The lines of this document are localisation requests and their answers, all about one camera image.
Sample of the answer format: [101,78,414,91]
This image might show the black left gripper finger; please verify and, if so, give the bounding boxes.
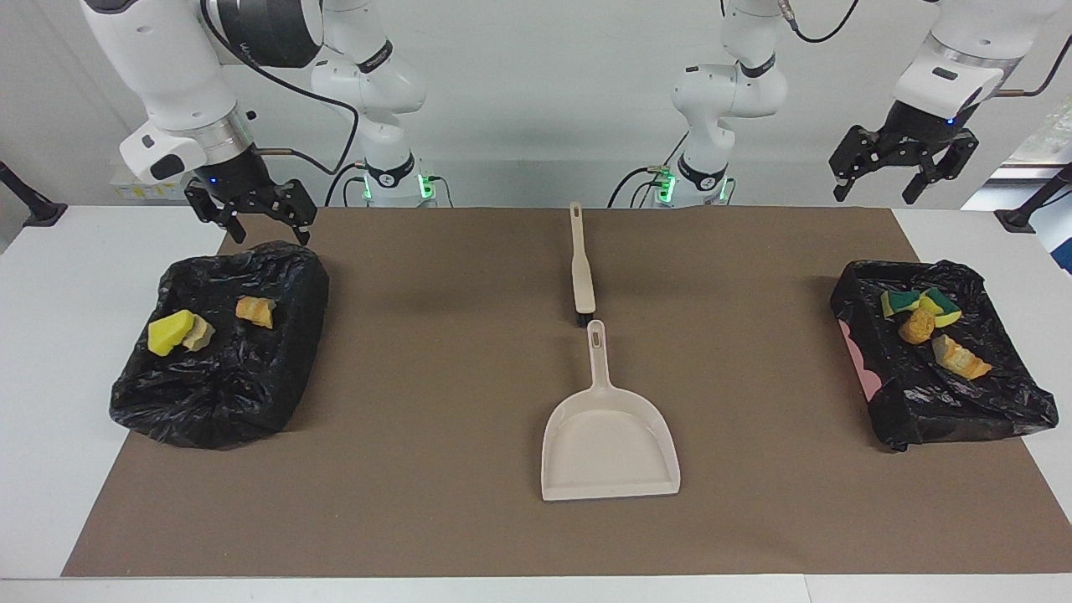
[829,126,880,202]
[902,132,979,204]

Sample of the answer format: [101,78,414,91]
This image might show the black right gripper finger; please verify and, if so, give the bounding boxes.
[184,180,246,245]
[272,178,317,245]

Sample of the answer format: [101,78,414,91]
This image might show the bright yellow sponge chunk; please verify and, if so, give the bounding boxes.
[147,309,196,358]

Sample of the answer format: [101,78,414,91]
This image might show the yellow green scouring sponge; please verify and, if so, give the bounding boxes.
[881,288,964,328]

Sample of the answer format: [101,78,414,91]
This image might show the brown orange sponge chunk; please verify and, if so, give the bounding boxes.
[899,308,939,345]

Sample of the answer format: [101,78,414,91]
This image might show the beige hand brush black bristles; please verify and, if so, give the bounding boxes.
[569,201,597,326]

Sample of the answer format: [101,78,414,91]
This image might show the beige plastic dustpan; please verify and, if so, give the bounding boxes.
[541,319,681,503]

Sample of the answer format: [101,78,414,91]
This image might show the pink bin with black bag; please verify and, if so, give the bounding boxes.
[830,260,1060,452]

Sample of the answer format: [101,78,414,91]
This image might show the brown table mat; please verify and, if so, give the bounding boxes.
[61,207,1072,577]

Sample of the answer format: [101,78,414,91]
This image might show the black right base cable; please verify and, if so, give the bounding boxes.
[325,162,369,208]

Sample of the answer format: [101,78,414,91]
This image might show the black base cable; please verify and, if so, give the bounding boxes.
[325,162,369,208]
[607,134,692,209]

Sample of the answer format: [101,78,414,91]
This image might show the white wall socket box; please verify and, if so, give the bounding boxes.
[110,172,195,202]

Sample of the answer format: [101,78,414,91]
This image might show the black camera stand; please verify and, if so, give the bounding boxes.
[994,163,1072,234]
[0,161,68,228]

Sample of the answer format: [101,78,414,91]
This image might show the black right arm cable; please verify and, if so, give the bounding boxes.
[199,0,361,206]

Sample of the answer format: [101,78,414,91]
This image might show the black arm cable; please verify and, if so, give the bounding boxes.
[775,0,1072,97]
[199,0,361,206]

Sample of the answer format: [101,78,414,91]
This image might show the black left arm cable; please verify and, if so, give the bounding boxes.
[775,0,1072,97]

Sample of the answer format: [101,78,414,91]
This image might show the black left base cable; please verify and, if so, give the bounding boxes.
[607,134,692,209]

